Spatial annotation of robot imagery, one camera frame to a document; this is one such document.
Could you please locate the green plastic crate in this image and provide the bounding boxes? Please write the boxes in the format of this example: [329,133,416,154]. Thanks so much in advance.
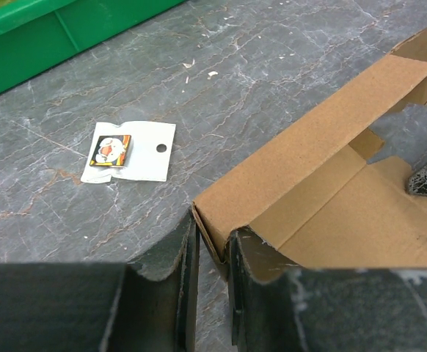
[0,0,178,94]

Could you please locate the small white sticker packet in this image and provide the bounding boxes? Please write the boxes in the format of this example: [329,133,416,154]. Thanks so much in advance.
[81,121,176,184]

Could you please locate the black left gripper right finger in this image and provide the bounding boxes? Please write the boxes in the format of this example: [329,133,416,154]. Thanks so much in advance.
[228,227,301,351]

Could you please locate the brown cardboard box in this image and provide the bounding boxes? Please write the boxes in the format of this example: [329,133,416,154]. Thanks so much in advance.
[192,29,427,278]

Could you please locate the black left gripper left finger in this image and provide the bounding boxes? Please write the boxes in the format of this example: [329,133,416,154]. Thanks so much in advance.
[127,216,200,351]

